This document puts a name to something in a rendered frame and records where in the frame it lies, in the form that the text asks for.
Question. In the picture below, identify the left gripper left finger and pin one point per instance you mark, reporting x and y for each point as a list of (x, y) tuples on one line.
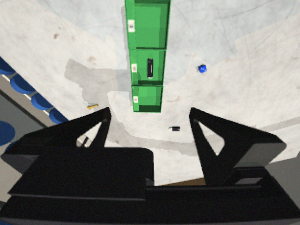
[(67, 133)]

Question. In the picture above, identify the black battery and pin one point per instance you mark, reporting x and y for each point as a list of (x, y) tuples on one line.
[(150, 68)]

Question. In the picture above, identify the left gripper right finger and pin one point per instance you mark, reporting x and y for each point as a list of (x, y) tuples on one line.
[(244, 146)]

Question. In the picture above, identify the blue die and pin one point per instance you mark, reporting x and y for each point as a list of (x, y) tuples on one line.
[(202, 68)]

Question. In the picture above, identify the green three-compartment bin rack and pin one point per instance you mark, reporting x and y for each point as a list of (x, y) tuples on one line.
[(147, 23)]

